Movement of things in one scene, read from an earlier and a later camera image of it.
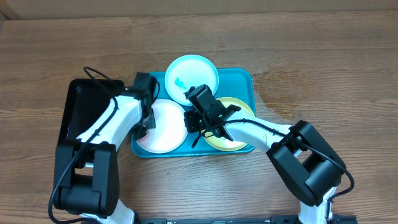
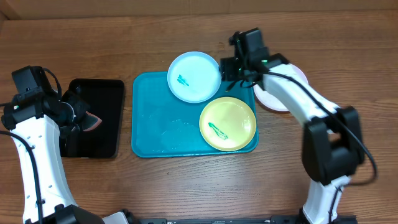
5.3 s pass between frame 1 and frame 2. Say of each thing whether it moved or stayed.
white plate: moved
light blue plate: stayed
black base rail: stayed
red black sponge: moved
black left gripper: moved
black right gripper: moved
